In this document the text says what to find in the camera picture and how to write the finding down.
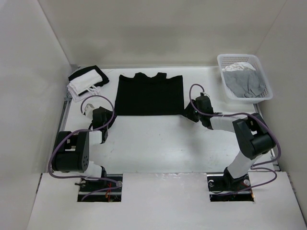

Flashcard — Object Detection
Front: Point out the right metal table rail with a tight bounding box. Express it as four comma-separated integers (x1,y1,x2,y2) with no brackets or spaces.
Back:
254,104,280,172

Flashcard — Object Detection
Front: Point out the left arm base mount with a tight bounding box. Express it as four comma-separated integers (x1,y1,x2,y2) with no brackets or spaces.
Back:
75,179,122,203

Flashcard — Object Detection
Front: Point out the folded black tank top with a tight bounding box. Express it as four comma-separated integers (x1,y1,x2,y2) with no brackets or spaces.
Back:
68,65,109,87

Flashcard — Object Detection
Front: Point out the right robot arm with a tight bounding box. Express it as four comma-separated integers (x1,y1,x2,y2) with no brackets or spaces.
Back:
184,93,276,190

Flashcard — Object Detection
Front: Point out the white tank top in basket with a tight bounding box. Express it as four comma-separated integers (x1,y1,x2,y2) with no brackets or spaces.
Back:
222,62,256,72

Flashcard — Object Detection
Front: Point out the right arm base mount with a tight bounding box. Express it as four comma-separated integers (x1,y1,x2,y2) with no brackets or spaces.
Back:
207,173,254,202

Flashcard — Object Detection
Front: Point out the bottom folded white tank top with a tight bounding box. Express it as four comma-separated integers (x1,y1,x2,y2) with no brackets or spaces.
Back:
67,85,101,102

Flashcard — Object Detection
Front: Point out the black tank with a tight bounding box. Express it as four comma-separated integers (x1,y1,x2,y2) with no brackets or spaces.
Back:
68,65,109,87
115,72,184,116

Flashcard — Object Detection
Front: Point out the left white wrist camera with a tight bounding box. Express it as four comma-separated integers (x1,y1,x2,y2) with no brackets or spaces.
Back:
83,103,95,119

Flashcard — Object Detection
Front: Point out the left metal table rail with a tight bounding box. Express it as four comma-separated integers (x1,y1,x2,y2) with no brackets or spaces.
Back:
47,96,72,173

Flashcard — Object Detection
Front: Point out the white plastic basket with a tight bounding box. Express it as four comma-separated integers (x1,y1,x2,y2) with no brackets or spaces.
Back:
217,54,273,104

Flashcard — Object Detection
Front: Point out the grey tank top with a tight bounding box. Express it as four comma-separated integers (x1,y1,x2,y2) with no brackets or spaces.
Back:
224,69,265,98

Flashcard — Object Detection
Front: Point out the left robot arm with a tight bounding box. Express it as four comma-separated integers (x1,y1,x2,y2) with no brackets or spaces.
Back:
50,104,116,191

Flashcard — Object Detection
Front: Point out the folded white tank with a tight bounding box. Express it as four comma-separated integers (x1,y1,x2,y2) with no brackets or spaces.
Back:
69,69,102,94
67,85,101,102

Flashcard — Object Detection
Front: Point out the metal table rail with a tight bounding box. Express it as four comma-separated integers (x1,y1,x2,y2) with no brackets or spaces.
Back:
47,96,72,173
254,104,280,172

